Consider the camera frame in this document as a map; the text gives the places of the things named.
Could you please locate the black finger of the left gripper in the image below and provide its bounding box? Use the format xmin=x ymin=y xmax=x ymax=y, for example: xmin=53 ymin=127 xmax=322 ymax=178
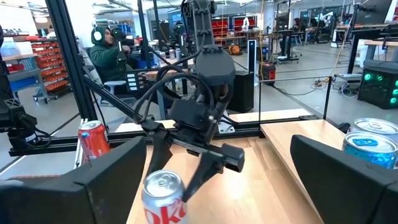
xmin=181 ymin=151 xmax=225 ymax=203
xmin=145 ymin=129 xmax=174 ymax=177

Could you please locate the red bin shelving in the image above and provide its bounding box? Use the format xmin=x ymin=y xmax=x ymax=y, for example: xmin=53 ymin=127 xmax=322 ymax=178
xmin=211 ymin=15 xmax=259 ymax=40

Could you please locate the white standing panel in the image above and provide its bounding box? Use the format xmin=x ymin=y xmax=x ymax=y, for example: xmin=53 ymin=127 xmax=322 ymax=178
xmin=248 ymin=39 xmax=258 ymax=88

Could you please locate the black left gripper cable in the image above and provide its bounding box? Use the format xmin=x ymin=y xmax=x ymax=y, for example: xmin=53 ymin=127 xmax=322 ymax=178
xmin=132 ymin=63 xmax=218 ymax=125

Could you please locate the red parts bin rack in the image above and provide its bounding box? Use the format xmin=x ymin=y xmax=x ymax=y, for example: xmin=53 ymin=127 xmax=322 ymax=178
xmin=30 ymin=39 xmax=71 ymax=93

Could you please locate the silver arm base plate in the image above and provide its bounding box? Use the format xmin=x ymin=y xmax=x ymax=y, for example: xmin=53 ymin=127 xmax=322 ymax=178
xmin=217 ymin=119 xmax=236 ymax=134

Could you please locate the silver Diet Coke can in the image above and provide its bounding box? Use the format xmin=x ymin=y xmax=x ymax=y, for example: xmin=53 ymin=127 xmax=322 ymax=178
xmin=350 ymin=117 xmax=398 ymax=142
xmin=141 ymin=169 xmax=189 ymax=224

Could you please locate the black button pad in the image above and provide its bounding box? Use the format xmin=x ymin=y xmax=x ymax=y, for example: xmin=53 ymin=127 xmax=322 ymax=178
xmin=125 ymin=71 xmax=140 ymax=92

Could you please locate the blue silver Red Bull can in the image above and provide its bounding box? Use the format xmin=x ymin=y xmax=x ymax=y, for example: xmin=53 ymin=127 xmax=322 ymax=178
xmin=341 ymin=131 xmax=398 ymax=170

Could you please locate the black computer with green lights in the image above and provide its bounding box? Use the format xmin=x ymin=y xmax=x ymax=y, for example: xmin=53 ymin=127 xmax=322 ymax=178
xmin=356 ymin=59 xmax=398 ymax=110

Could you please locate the black aluminium table frame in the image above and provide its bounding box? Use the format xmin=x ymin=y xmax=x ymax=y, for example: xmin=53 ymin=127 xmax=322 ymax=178
xmin=0 ymin=0 xmax=321 ymax=158

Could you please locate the black cabinet box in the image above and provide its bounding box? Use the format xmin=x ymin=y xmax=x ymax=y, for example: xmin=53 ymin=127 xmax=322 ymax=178
xmin=228 ymin=70 xmax=255 ymax=113

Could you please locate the black and red box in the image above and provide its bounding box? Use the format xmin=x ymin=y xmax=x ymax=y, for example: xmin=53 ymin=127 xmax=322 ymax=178
xmin=260 ymin=62 xmax=277 ymax=87

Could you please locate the black desk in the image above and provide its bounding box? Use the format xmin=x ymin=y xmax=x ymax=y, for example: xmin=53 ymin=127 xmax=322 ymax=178
xmin=346 ymin=23 xmax=398 ymax=75

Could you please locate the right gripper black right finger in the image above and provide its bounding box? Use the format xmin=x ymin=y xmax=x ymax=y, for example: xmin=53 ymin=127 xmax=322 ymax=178
xmin=290 ymin=134 xmax=398 ymax=224

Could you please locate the orange Fanta can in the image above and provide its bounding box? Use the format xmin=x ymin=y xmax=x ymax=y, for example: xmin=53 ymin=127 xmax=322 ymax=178
xmin=77 ymin=120 xmax=111 ymax=162

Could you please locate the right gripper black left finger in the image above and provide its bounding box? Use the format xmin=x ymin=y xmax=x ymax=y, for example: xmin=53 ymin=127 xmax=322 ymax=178
xmin=0 ymin=136 xmax=147 ymax=224

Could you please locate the person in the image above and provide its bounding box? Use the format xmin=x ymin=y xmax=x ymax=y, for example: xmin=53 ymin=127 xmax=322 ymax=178
xmin=85 ymin=24 xmax=141 ymax=83
xmin=290 ymin=17 xmax=307 ymax=47

